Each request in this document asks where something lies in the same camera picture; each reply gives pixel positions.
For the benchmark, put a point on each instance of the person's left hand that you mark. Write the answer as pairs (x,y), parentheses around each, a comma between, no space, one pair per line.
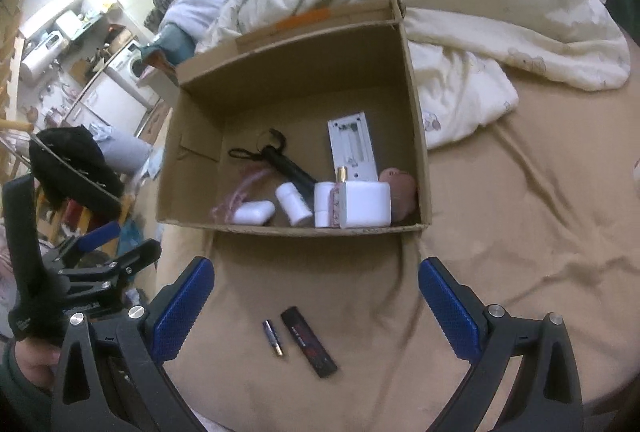
(37,360)

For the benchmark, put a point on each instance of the small battery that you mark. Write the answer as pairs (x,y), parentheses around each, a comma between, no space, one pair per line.
(272,337)

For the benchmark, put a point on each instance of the brown lid cream jar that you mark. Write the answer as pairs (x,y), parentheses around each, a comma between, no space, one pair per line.
(636,177)

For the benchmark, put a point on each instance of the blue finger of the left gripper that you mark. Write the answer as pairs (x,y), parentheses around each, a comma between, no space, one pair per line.
(99,237)

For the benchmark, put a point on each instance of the black lighter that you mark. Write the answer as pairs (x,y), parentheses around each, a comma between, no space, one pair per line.
(316,355)

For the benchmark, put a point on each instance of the white water heater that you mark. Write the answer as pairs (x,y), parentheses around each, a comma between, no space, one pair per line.
(42,56)

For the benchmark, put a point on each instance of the pink perfume bottle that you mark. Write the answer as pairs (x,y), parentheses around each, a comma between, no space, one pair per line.
(335,196)

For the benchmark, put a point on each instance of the teal pillow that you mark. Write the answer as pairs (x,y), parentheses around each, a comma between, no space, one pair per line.
(171,47)

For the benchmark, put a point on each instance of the white washing machine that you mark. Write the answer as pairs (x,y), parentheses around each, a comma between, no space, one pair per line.
(126,69)

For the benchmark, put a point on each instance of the white pink tube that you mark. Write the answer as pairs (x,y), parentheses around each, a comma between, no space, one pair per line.
(323,204)

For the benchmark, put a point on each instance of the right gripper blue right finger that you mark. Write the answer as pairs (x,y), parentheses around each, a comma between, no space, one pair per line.
(545,395)

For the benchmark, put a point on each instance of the white power adapter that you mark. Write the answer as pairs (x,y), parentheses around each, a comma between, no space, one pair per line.
(365,204)

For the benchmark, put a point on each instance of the white earbuds case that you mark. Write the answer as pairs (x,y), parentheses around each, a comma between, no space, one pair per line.
(254,213)

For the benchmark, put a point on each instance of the lavender blanket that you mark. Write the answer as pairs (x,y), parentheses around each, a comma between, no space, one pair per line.
(193,17)

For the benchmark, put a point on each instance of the pink clear plastic bottle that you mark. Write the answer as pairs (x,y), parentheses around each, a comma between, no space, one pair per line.
(249,180)

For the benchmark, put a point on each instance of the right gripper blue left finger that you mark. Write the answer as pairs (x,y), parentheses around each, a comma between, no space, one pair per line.
(111,374)

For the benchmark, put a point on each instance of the white kitchen cabinet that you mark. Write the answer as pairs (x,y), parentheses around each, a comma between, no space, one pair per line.
(105,101)

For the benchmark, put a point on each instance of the cream patterned duvet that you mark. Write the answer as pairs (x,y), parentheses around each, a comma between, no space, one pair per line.
(460,50)

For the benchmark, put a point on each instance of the black flashlight with strap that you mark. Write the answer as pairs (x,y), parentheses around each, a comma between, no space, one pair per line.
(274,155)

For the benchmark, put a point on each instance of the brown cardboard box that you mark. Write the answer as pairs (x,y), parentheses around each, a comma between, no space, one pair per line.
(282,86)

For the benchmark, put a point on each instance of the grey bag on floor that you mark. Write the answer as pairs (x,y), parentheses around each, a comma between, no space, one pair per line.
(123,152)

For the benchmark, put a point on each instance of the white remote control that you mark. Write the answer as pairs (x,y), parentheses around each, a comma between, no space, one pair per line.
(351,147)

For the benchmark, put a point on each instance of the pink paw-shaped pad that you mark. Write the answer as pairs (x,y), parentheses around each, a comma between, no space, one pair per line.
(403,193)

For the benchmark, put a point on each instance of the beige bedside cabinet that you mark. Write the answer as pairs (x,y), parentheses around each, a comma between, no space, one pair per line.
(165,87)

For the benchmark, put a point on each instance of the white pill bottle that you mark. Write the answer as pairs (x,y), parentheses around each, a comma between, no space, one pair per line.
(294,206)

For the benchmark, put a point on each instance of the black jacket on chair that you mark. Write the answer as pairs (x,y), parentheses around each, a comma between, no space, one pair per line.
(69,164)

